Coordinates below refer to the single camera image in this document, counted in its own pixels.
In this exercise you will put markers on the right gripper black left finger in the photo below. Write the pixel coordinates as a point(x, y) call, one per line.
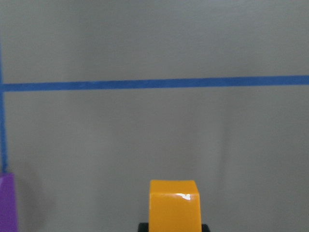
point(143, 227)

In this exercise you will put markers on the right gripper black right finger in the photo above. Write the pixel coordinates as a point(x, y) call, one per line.
point(204, 228)

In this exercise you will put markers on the orange trapezoid block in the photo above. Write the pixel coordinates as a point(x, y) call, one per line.
point(174, 206)

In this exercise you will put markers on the purple trapezoid block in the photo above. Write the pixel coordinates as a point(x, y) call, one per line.
point(8, 210)

